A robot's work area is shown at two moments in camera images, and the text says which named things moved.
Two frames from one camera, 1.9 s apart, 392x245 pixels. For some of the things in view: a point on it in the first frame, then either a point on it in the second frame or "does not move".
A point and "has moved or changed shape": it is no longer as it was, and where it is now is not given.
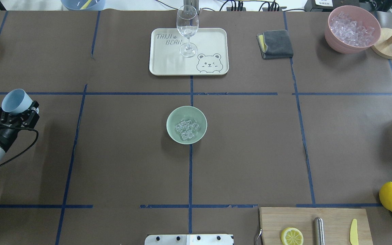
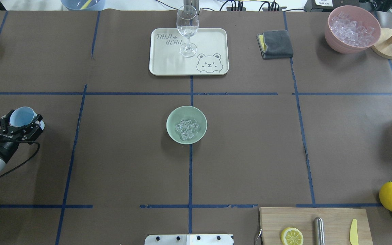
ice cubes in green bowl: (186, 128) does not move
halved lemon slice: (292, 236) does not move
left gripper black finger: (32, 116) → (35, 129)
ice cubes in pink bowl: (344, 30) does not move
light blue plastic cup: (16, 101) has moved or changed shape
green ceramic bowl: (186, 113) does not move
